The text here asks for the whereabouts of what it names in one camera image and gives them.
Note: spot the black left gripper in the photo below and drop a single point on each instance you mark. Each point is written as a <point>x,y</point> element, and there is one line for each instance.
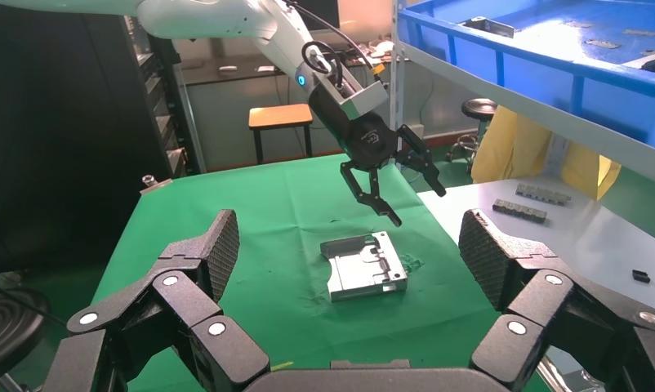
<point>371,143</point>

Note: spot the green table cloth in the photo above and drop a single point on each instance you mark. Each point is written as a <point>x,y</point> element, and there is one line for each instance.
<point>284,216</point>

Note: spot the small black clip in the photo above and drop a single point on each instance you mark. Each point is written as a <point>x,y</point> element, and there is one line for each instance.
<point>641,276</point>

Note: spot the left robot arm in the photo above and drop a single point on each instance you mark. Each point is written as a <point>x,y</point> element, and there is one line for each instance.
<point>214,19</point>

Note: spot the blue plastic bin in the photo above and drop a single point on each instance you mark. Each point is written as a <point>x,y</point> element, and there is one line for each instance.
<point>549,81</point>

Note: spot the black ribbed round base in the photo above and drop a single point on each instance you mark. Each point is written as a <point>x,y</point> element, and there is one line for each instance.
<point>8,330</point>

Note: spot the black storage cabinet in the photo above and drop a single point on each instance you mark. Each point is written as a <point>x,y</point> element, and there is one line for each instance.
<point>62,135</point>

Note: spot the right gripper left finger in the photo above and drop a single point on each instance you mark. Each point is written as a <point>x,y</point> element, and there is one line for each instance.
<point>197,303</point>

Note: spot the black round stool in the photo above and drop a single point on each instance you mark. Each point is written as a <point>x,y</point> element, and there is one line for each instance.
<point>479,109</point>

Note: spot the black monitor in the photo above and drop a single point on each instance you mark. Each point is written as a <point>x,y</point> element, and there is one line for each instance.
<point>319,11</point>

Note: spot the grey office desk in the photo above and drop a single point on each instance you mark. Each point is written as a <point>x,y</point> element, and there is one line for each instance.
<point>225,113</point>

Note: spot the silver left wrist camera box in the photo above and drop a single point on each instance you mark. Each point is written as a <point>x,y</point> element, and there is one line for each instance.
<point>362,97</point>

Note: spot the wooden top stool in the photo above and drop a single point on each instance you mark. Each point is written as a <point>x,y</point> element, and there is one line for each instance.
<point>281,115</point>

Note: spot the white perforated shelf strut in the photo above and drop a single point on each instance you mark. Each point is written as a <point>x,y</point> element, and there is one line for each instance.
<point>395,81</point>

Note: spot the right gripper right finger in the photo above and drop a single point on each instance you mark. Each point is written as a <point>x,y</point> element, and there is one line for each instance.
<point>549,303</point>

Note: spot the yellow plastic bag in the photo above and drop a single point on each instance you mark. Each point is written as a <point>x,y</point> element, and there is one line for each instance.
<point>522,146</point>

